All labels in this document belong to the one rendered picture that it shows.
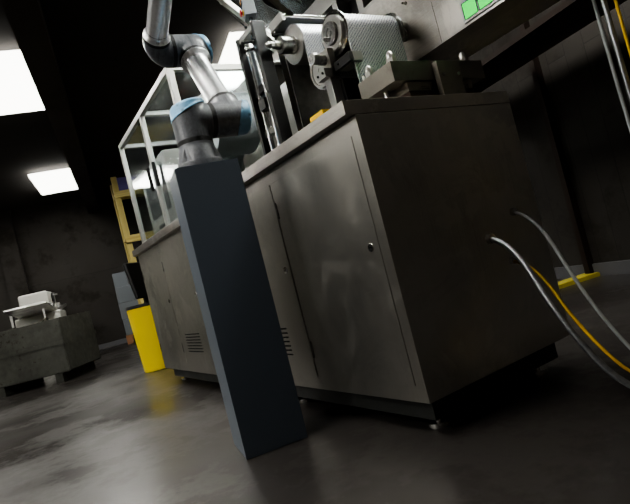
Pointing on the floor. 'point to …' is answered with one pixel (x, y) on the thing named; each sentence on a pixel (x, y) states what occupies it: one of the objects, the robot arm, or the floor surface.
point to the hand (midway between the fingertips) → (294, 6)
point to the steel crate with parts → (39, 353)
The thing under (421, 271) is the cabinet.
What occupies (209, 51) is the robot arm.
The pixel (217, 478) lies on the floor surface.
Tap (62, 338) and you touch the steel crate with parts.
